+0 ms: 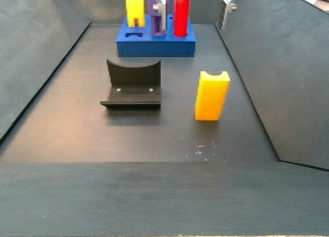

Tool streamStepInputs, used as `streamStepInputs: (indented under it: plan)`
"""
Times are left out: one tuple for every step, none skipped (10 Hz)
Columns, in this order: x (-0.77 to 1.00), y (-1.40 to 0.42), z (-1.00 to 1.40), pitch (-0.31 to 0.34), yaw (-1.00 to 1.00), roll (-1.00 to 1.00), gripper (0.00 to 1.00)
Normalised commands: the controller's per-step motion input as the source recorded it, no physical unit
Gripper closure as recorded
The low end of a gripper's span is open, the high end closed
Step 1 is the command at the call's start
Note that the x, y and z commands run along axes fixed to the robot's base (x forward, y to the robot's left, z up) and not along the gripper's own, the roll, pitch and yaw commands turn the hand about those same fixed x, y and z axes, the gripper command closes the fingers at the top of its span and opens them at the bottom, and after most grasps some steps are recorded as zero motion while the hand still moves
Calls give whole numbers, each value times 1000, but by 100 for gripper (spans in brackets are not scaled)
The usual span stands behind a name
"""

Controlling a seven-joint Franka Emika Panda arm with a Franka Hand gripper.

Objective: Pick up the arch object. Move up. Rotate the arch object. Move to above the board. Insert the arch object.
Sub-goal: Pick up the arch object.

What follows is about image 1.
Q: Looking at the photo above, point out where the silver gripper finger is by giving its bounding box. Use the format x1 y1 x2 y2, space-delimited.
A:
152 0 167 16
220 0 238 30

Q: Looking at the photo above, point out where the orange arch block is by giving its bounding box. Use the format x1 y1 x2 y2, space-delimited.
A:
195 71 231 121

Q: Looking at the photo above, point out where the yellow arch block in board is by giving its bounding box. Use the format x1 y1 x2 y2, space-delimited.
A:
127 0 146 27

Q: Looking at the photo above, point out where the blue shape sorter board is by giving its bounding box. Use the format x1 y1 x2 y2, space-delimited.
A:
116 15 198 57

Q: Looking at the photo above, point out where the red hexagon block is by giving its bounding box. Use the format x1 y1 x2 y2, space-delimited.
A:
174 0 191 37

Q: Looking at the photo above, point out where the purple pentagon block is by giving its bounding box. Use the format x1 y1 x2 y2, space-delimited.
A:
148 0 167 37

